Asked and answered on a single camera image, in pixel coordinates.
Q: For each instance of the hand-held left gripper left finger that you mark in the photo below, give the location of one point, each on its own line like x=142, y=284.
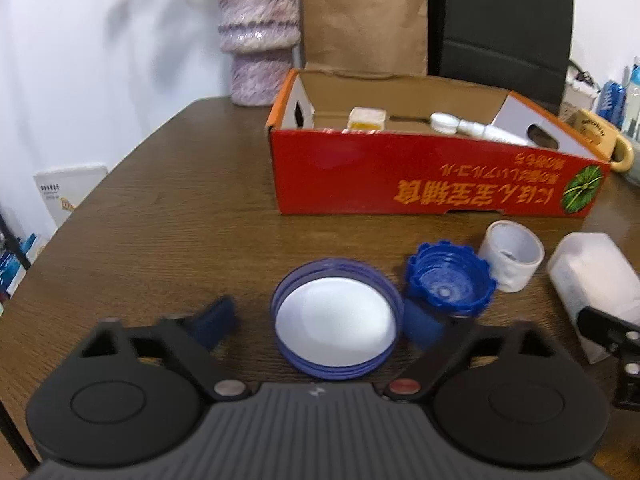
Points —
x=216, y=321

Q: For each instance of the yellow ceramic mug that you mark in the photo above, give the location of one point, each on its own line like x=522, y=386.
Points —
x=597, y=132

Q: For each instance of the blue white packet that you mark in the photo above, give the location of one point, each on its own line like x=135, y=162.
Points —
x=20, y=265

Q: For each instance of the translucent white plastic container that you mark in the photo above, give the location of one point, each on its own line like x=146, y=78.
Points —
x=595, y=275

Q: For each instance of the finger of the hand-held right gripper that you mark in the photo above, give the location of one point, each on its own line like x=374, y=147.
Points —
x=607, y=327

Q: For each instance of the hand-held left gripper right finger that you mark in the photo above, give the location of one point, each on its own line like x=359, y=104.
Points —
x=422, y=325

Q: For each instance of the purple textured ceramic vase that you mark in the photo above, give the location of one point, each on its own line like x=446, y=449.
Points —
x=257, y=35

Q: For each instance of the white booklet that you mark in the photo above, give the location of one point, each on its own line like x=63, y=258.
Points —
x=65, y=190

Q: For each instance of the ridged blue bottle cap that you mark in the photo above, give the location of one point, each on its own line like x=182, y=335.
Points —
x=447, y=280

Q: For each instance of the large blue jar lid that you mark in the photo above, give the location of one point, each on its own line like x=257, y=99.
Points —
x=335, y=317

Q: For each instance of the white yellow cube container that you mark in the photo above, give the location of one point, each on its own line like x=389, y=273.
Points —
x=366, y=119

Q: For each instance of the black paper bag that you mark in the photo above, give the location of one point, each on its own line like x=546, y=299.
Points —
x=500, y=25

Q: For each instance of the orange cardboard box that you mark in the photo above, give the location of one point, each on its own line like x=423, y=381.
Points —
x=425, y=175

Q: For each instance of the white plastic squeeze bottle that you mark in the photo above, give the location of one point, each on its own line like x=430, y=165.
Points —
x=470, y=127

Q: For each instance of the brown paper bag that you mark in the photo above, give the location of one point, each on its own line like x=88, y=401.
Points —
x=365, y=15

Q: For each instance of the blue drink can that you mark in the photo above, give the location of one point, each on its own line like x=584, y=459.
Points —
x=612, y=102

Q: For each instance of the white cylindrical cap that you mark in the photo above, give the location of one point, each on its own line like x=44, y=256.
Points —
x=512, y=255

